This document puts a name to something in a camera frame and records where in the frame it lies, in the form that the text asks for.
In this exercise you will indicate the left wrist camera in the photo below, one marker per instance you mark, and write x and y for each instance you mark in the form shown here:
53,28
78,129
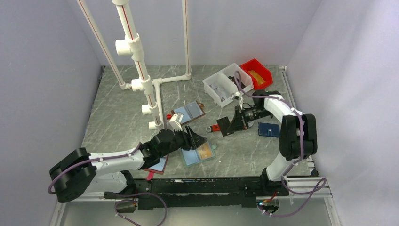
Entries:
174,122

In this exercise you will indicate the black VIP credit card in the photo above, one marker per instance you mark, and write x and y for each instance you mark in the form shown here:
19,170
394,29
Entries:
224,125

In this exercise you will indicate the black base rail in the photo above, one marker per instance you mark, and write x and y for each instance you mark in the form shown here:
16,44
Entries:
200,192

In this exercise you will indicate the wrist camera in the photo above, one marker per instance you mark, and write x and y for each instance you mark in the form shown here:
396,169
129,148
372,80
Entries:
174,122
238,96

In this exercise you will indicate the red card holder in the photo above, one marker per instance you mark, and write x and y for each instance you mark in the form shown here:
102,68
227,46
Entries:
158,168

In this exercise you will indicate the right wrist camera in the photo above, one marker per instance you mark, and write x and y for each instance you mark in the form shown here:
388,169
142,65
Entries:
238,96

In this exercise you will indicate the red plastic bin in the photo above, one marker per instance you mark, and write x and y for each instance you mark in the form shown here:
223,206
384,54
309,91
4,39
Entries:
255,65

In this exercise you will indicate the grey parts in bin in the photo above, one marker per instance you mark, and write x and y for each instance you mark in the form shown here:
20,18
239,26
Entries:
220,91

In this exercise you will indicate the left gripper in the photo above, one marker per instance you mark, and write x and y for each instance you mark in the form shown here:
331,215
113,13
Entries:
191,140

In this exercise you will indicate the red handled adjustable wrench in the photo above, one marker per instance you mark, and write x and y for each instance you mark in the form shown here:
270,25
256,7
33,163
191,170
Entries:
213,128

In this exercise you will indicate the white divided bin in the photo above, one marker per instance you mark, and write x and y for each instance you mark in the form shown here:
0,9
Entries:
221,79

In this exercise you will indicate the orange credit card in holder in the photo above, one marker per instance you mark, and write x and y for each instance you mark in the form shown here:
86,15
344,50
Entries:
205,151

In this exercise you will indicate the brown card holder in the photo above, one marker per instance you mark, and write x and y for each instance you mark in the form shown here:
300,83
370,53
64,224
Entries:
190,112

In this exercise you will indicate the white pvc pipe frame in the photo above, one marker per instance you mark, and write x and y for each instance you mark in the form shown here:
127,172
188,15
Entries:
131,45

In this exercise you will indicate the black part in bin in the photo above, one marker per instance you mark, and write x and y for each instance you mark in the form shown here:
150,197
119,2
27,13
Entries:
232,79

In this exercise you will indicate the navy blue card holder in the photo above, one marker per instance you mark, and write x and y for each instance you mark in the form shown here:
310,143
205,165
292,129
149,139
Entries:
268,130

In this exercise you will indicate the yellow item in red bin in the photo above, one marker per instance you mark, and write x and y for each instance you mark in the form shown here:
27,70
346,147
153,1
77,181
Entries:
258,78

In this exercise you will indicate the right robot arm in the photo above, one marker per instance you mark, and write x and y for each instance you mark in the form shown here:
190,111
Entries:
297,137

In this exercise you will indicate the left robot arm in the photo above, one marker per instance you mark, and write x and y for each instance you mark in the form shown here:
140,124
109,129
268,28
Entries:
81,172

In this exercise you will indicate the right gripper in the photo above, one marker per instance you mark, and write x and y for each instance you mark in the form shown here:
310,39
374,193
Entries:
237,124

